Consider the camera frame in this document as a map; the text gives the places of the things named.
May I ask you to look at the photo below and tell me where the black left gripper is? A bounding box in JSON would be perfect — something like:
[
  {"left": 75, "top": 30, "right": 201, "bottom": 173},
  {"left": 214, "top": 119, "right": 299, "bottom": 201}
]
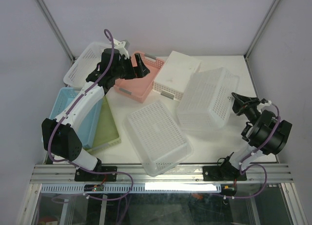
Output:
[{"left": 113, "top": 53, "right": 151, "bottom": 80}]

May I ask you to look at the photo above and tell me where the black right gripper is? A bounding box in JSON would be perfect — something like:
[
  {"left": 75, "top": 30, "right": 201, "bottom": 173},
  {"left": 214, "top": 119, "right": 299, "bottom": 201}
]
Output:
[{"left": 228, "top": 91, "right": 260, "bottom": 124}]

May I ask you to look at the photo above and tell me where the pink plastic basket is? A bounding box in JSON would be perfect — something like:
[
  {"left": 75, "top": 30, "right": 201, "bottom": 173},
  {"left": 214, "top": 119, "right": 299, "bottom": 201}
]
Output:
[{"left": 113, "top": 50, "right": 166, "bottom": 103}]

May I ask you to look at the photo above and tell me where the cream white small basket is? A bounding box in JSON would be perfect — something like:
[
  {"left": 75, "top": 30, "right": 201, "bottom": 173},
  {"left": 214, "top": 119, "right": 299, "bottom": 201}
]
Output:
[{"left": 153, "top": 51, "right": 201, "bottom": 101}]

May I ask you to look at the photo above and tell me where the translucent white shallow basket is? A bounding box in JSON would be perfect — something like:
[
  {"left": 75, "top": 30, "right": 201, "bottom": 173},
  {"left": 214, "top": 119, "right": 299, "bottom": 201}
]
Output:
[{"left": 63, "top": 42, "right": 111, "bottom": 89}]

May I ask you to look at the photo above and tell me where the large white perforated basket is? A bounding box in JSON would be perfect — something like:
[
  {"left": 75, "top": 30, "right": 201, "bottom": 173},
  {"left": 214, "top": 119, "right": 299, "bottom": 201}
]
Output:
[{"left": 123, "top": 101, "right": 194, "bottom": 177}]

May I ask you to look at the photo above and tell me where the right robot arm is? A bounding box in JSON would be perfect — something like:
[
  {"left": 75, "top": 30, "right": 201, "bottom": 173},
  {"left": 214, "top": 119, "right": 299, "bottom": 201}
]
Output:
[{"left": 218, "top": 92, "right": 292, "bottom": 180}]

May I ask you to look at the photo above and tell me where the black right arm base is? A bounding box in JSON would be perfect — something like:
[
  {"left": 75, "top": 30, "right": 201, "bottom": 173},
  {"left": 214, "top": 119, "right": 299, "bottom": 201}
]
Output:
[{"left": 202, "top": 156, "right": 247, "bottom": 182}]

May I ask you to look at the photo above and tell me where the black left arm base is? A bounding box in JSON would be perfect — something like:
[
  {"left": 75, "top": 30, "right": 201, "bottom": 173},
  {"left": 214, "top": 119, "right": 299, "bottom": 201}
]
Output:
[{"left": 74, "top": 164, "right": 118, "bottom": 182}]

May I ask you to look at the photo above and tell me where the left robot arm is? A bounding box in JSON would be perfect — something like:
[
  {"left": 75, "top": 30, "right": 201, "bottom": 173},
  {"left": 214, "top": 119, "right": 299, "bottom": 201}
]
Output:
[{"left": 41, "top": 48, "right": 150, "bottom": 180}]

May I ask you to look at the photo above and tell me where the yellow green plastic basket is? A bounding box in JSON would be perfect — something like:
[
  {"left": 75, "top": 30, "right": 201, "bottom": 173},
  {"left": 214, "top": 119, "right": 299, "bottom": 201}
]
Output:
[{"left": 86, "top": 97, "right": 121, "bottom": 153}]

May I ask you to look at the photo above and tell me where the light blue plastic basket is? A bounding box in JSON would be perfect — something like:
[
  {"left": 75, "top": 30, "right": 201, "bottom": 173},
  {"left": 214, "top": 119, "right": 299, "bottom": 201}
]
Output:
[{"left": 49, "top": 86, "right": 104, "bottom": 150}]

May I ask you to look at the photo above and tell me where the right aluminium corner post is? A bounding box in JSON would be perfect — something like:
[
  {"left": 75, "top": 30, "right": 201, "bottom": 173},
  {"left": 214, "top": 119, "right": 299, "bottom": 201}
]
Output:
[{"left": 244, "top": 0, "right": 287, "bottom": 61}]

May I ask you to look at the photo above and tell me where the aluminium corner post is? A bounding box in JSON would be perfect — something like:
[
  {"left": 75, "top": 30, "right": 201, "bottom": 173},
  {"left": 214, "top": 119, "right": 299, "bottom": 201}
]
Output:
[
  {"left": 244, "top": 0, "right": 287, "bottom": 61},
  {"left": 34, "top": 0, "right": 76, "bottom": 63}
]

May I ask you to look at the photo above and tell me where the left aluminium corner post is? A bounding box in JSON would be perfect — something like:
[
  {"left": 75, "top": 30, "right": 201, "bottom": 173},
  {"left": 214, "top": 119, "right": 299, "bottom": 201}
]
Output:
[{"left": 34, "top": 0, "right": 76, "bottom": 63}]

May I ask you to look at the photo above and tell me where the aluminium front rail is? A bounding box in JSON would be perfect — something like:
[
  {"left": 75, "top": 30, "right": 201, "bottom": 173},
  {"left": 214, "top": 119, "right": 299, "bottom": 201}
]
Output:
[{"left": 30, "top": 163, "right": 294, "bottom": 184}]

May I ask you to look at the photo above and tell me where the white slotted cable duct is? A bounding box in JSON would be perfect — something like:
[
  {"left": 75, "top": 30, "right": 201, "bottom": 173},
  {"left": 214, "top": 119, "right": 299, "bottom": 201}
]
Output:
[{"left": 41, "top": 183, "right": 221, "bottom": 194}]

